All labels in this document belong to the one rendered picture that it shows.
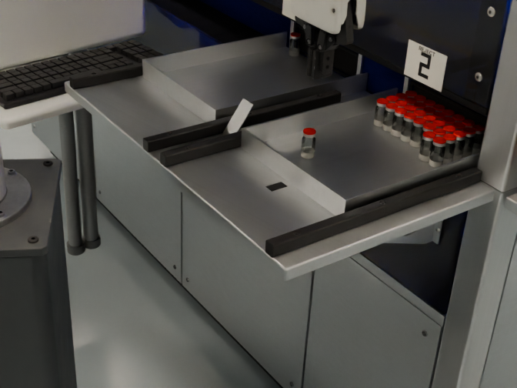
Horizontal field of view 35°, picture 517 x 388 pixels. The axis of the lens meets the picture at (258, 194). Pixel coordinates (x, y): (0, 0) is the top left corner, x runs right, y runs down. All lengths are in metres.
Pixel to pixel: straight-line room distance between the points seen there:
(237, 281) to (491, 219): 0.88
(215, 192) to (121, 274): 1.35
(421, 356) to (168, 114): 0.64
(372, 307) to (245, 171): 0.48
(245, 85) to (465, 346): 0.62
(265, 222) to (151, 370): 1.12
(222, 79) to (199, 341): 0.92
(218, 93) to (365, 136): 0.30
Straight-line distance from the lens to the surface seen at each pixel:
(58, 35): 1.92
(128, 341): 2.31
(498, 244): 1.37
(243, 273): 2.02
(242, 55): 1.72
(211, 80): 1.60
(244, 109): 1.38
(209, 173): 1.28
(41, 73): 1.78
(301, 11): 1.08
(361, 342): 1.71
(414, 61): 1.38
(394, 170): 1.32
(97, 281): 2.53
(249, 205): 1.20
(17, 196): 1.26
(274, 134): 1.38
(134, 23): 2.02
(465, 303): 1.44
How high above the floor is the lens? 1.50
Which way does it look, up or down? 31 degrees down
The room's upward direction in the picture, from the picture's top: 3 degrees clockwise
